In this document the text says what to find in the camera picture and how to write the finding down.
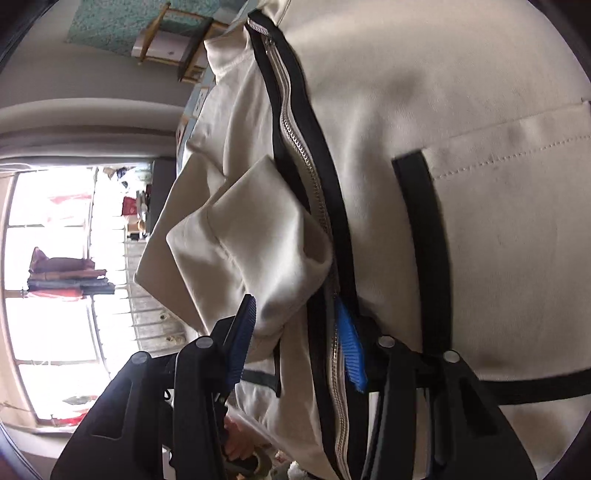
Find cream zip-up jacket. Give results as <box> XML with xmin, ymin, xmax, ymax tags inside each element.
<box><xmin>136</xmin><ymin>1</ymin><xmax>590</xmax><ymax>479</ymax></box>

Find hanging dark clothes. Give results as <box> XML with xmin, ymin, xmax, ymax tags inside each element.
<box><xmin>27</xmin><ymin>247</ymin><xmax>115</xmax><ymax>299</ymax></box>

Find person's left hand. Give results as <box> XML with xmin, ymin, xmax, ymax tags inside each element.
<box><xmin>224</xmin><ymin>416</ymin><xmax>256</xmax><ymax>461</ymax></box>

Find dark grey cabinet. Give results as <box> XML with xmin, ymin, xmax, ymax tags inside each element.
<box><xmin>146</xmin><ymin>158</ymin><xmax>176</xmax><ymax>234</ymax></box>

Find fruit pattern table cover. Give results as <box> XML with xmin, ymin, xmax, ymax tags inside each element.
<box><xmin>176</xmin><ymin>1</ymin><xmax>259</xmax><ymax>175</ymax></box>

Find wooden chair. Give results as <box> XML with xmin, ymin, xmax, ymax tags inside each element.
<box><xmin>131</xmin><ymin>2</ymin><xmax>229</xmax><ymax>84</ymax></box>

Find teal floral wall cloth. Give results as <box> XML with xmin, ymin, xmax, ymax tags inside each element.
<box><xmin>66</xmin><ymin>0</ymin><xmax>243</xmax><ymax>56</ymax></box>

